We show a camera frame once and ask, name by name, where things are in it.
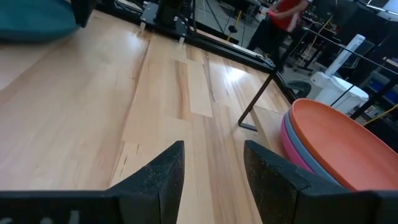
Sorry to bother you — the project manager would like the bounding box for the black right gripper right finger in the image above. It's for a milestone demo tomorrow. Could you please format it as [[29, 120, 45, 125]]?
[[243, 139, 398, 224]]

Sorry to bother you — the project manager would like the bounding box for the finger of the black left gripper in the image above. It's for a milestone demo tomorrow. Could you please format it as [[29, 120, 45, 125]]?
[[70, 0, 98, 29]]

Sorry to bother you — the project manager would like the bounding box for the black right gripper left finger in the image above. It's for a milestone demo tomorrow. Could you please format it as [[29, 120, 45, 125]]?
[[0, 139, 186, 224]]

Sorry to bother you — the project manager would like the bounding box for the light green plate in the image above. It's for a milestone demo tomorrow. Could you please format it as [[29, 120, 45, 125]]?
[[0, 0, 82, 44]]

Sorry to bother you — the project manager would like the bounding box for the pink plate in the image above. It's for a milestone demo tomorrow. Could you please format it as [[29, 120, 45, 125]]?
[[280, 110, 315, 174]]

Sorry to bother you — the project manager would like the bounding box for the orange plate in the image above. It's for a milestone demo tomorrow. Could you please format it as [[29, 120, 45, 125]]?
[[289, 98, 398, 192]]

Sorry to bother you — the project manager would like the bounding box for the black round stool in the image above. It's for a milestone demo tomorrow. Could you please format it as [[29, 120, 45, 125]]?
[[285, 79, 312, 100]]

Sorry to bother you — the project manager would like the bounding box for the blue storage bin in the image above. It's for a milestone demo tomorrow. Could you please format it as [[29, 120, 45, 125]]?
[[366, 77, 398, 105]]

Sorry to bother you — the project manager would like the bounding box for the white tower fan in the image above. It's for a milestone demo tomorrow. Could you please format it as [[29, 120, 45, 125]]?
[[324, 33, 367, 77]]

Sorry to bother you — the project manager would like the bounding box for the person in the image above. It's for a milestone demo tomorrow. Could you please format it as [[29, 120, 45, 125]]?
[[247, 0, 313, 74]]

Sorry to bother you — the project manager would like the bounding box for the black frame wooden shelf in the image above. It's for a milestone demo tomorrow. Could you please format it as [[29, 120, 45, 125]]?
[[238, 70, 290, 158]]

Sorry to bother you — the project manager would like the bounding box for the yellow cable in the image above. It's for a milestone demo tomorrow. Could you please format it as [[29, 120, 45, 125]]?
[[362, 103, 398, 127], [226, 9, 243, 42]]

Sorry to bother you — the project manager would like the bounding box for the black metal rig frame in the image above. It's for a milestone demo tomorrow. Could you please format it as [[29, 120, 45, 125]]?
[[95, 0, 301, 105]]

